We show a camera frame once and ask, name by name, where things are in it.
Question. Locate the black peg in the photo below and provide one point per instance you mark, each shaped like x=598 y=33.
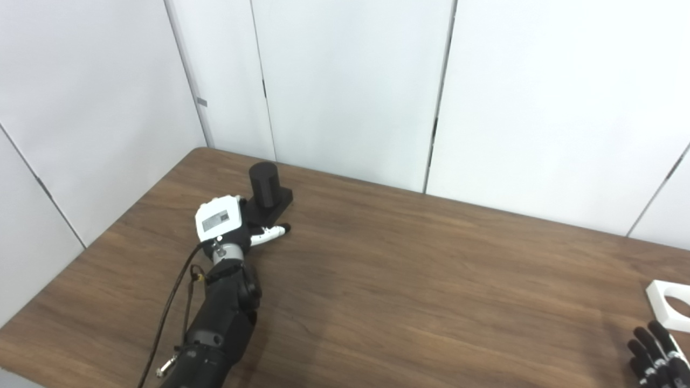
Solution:
x=264 y=186

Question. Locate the white square piece with hole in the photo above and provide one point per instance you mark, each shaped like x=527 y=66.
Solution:
x=659 y=302

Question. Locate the white and black left hand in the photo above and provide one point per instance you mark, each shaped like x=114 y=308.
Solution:
x=218 y=220

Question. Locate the white and black right hand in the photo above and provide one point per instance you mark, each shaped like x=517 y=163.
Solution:
x=655 y=361

